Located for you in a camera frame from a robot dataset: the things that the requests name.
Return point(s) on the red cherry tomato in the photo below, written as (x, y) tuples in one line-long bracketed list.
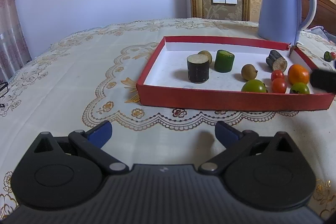
[(279, 86), (277, 74)]

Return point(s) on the green tomato right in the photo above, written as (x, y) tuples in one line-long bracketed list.
[(299, 88)]

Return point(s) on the green tomato left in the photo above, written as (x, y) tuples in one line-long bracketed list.
[(254, 86)]

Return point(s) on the pink floral curtain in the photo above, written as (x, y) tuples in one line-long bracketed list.
[(14, 51)]

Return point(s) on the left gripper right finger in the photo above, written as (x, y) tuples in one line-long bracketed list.
[(237, 144)]

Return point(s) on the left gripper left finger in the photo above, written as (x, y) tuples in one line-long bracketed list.
[(88, 144)]

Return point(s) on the small red tomato on table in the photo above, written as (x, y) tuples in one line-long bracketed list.
[(333, 55)]

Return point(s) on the blue electric kettle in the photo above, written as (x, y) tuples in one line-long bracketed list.
[(281, 20)]

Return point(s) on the embroidered cream tablecloth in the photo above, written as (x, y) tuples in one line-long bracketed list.
[(90, 76)]

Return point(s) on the wooden bed headboard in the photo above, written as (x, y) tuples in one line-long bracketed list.
[(325, 15)]

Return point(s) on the small green fruit on table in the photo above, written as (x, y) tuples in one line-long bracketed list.
[(327, 56)]

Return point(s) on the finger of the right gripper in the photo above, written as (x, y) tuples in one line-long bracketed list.
[(323, 80)]

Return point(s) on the dark sugarcane piece upright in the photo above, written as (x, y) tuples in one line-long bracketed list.
[(198, 68)]

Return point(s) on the orange tangerine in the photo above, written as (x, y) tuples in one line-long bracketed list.
[(298, 74)]

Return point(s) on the green cucumber piece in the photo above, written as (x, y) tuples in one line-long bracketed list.
[(224, 61)]

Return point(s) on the red cardboard box lid tray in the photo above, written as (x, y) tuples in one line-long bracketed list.
[(164, 81)]

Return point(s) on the green tomato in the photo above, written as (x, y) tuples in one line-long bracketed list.
[(254, 86), (299, 88)]

